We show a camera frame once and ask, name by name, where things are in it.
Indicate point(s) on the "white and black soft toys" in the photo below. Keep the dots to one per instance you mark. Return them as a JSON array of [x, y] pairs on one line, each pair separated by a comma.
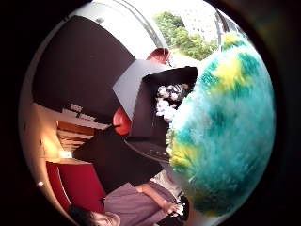
[[167, 102]]

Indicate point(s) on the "green trees outside window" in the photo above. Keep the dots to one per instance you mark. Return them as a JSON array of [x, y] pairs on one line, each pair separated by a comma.
[[183, 37]]

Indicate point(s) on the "white window frame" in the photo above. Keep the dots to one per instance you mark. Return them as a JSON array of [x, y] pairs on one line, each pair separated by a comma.
[[147, 28]]

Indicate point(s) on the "black open cardboard box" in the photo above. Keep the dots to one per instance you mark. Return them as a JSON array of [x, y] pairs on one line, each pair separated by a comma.
[[141, 103]]

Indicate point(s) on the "teal and yellow plush toy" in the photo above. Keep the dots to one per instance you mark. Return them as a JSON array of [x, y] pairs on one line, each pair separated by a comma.
[[225, 132]]

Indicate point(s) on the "the person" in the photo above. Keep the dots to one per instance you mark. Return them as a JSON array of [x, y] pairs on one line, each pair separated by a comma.
[[134, 207]]

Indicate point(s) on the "red chair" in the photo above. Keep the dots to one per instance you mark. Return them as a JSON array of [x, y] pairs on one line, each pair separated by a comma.
[[160, 55], [121, 122]]

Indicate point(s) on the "bright ceiling lamp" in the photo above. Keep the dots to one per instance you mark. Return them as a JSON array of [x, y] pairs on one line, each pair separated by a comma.
[[66, 154]]

